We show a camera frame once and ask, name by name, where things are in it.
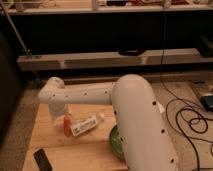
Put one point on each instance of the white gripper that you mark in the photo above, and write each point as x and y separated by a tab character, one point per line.
58	109

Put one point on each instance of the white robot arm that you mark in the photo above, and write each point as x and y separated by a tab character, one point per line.
144	137

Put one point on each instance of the green ceramic bowl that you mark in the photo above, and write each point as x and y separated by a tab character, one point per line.
115	143

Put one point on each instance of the white plastic bottle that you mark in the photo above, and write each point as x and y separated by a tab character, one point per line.
86	125

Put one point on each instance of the black smartphone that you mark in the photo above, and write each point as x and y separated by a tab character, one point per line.
42	160

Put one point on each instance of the metal shelf unit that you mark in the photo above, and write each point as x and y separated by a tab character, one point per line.
85	42

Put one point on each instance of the dark object on shelf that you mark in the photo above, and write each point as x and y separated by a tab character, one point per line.
131	52

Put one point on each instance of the blue device on floor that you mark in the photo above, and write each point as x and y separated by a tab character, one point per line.
207	102

